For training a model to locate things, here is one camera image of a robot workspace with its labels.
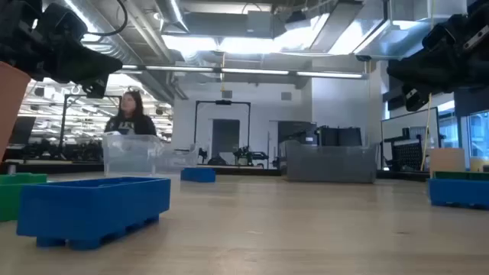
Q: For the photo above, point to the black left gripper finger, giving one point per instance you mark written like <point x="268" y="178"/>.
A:
<point x="91" y="65"/>

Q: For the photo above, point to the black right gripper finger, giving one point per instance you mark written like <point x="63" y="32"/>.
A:
<point x="420" y="70"/>

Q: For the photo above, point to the plain wooden block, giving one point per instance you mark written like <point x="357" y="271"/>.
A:
<point x="447" y="160"/>

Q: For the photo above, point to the green toy building block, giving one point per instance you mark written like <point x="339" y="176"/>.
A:
<point x="9" y="198"/>
<point x="458" y="175"/>

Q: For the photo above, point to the blue toy building block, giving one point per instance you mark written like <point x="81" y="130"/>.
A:
<point x="91" y="210"/>
<point x="458" y="193"/>
<point x="198" y="175"/>

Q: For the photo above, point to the black background robot arm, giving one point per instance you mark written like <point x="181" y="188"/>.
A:
<point x="248" y="156"/>

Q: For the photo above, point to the person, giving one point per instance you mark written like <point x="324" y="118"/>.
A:
<point x="131" y="122"/>

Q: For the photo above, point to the black pegboard cart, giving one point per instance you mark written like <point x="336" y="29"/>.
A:
<point x="407" y="154"/>

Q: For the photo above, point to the clear plastic container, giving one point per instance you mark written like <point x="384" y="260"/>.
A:
<point x="130" y="156"/>

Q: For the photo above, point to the black storage crates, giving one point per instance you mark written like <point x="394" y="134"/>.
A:
<point x="338" y="136"/>

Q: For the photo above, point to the grey plastic bin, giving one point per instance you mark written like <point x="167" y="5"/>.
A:
<point x="328" y="164"/>

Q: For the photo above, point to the dark grey door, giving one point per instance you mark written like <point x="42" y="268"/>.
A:
<point x="225" y="137"/>

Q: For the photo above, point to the long linear ceiling light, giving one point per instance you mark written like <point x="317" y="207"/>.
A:
<point x="248" y="71"/>

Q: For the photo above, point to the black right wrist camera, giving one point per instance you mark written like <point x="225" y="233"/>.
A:
<point x="439" y="37"/>

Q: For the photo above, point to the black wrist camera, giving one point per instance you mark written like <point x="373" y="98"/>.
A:
<point x="63" y="21"/>
<point x="439" y="37"/>

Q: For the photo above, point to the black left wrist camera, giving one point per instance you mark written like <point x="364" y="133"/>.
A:
<point x="63" y="21"/>

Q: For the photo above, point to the round silver ventilation duct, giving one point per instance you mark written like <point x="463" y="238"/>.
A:
<point x="133" y="34"/>

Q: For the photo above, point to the rectangular silver air duct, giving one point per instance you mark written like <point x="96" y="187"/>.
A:
<point x="382" y="34"/>

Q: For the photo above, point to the black metal stand frame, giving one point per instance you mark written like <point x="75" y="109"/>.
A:
<point x="223" y="102"/>

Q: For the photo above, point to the black aluminium table frame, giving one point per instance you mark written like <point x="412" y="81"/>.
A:
<point x="244" y="170"/>

